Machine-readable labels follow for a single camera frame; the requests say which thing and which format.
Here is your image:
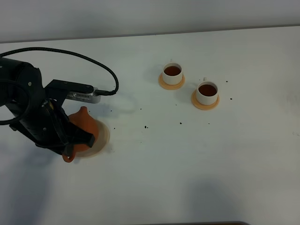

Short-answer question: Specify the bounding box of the black braided camera cable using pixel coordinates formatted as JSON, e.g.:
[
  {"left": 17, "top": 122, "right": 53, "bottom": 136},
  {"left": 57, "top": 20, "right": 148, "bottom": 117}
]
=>
[{"left": 0, "top": 47, "right": 120, "bottom": 126}]

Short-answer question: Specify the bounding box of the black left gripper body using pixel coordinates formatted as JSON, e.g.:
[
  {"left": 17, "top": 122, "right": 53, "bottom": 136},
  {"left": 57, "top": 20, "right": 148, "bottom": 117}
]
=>
[{"left": 9, "top": 98, "right": 81, "bottom": 155}]

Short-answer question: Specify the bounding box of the brown clay teapot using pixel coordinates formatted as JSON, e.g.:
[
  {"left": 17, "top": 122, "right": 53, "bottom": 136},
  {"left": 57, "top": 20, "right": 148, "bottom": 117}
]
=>
[{"left": 62, "top": 106, "right": 99, "bottom": 163}]

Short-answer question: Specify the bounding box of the white teacup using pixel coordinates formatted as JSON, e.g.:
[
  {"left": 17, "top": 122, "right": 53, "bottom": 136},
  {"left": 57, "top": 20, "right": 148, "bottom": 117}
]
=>
[
  {"left": 162, "top": 60, "right": 183, "bottom": 85},
  {"left": 196, "top": 77, "right": 218, "bottom": 105}
]

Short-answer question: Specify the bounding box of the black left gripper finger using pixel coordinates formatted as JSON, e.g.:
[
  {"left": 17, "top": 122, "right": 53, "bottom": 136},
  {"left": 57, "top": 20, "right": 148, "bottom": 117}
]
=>
[
  {"left": 64, "top": 144, "right": 74, "bottom": 157},
  {"left": 84, "top": 133, "right": 96, "bottom": 148}
]

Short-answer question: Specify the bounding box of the orange coaster far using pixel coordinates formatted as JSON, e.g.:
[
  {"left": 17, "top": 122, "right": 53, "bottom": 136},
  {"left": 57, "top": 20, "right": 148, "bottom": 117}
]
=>
[{"left": 158, "top": 74, "right": 185, "bottom": 90}]

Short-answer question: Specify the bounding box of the orange coaster near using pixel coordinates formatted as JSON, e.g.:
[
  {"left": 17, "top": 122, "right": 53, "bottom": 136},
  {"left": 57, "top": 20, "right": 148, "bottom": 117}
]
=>
[{"left": 191, "top": 90, "right": 220, "bottom": 111}]

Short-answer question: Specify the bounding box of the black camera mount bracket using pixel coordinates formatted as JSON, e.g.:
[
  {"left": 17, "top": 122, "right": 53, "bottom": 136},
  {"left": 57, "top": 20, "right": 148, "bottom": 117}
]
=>
[{"left": 45, "top": 80, "right": 94, "bottom": 106}]

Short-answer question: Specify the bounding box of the white teacup far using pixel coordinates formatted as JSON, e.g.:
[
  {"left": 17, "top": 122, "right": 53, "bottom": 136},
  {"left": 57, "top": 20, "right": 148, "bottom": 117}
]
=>
[{"left": 162, "top": 60, "right": 183, "bottom": 85}]

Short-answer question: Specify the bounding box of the white teacup near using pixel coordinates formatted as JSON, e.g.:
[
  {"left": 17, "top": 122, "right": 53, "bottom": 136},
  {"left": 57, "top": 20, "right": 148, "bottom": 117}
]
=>
[{"left": 196, "top": 77, "right": 218, "bottom": 105}]

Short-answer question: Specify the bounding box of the beige round teapot coaster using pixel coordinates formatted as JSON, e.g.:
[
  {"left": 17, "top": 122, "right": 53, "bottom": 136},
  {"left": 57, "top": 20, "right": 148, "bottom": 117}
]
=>
[{"left": 75, "top": 120, "right": 110, "bottom": 159}]

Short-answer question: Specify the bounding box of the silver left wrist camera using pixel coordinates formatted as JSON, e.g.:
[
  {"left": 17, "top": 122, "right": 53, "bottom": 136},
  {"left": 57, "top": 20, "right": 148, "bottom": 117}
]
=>
[{"left": 66, "top": 87, "right": 101, "bottom": 104}]

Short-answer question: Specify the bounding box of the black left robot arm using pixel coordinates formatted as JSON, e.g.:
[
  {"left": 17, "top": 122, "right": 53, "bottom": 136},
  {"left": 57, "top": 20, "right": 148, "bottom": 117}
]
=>
[{"left": 0, "top": 58, "right": 95, "bottom": 156}]

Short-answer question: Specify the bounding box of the orange coaster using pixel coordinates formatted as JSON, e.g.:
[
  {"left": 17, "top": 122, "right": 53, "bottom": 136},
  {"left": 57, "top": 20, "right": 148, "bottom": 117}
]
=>
[
  {"left": 158, "top": 74, "right": 185, "bottom": 90},
  {"left": 191, "top": 90, "right": 220, "bottom": 111}
]

